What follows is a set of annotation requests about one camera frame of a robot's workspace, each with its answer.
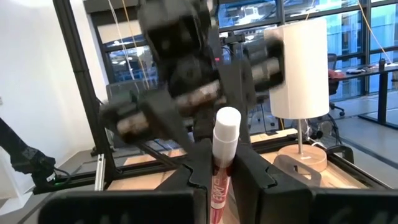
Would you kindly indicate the white shade wooden base lamp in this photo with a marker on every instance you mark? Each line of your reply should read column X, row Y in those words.
column 304, row 68

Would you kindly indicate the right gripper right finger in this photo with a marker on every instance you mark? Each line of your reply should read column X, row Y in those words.
column 295, row 208

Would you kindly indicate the black floor fan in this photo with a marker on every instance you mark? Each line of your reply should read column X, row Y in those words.
column 325, row 132

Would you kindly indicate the dark grey plastic bin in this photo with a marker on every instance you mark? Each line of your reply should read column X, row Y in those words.
column 281, row 163

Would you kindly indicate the black window frame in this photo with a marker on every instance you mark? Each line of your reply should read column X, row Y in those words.
column 366, row 46

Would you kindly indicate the black office desk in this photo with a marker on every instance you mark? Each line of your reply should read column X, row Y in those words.
column 383, row 93

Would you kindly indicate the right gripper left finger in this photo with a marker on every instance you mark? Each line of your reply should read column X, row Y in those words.
column 124, row 208

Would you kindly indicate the black office chair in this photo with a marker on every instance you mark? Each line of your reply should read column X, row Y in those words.
column 332, row 90

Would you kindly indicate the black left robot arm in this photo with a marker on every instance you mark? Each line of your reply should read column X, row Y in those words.
column 28, row 158

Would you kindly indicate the red dry-erase marker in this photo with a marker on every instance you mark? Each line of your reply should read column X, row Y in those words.
column 225, row 130

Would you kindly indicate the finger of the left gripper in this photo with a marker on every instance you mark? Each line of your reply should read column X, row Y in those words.
column 241, row 102
column 168, row 121

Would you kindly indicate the grey flat monitor panel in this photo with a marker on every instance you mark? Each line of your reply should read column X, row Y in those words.
column 121, row 90

